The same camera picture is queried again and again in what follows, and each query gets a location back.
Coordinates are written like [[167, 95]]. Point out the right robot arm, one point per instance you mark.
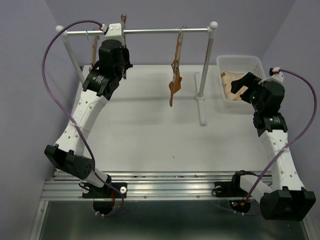
[[278, 190]]

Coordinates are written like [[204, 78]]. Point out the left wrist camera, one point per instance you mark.
[[115, 32]]

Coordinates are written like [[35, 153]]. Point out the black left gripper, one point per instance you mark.
[[125, 51]]

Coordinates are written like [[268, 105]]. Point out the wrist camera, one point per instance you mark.
[[275, 75], [115, 32]]

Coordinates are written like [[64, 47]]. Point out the brown underwear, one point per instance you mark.
[[174, 87]]

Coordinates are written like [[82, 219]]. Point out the white plastic basket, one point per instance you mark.
[[233, 67]]

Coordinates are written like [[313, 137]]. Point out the silver and white clothes rack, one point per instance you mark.
[[200, 78]]

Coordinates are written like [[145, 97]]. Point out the beige clip hanger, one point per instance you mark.
[[123, 18]]

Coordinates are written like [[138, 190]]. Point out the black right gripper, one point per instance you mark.
[[249, 80]]

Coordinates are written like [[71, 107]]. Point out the cream beige underwear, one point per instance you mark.
[[227, 79]]

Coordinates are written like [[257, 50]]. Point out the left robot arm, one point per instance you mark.
[[101, 82]]

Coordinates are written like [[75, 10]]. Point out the hanger holding brown underwear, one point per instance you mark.
[[177, 56]]

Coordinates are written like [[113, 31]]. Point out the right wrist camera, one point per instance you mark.
[[275, 75]]

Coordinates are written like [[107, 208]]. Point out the empty wooden clip hanger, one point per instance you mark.
[[94, 45]]

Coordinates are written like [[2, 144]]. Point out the aluminium mounting rail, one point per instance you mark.
[[143, 185]]

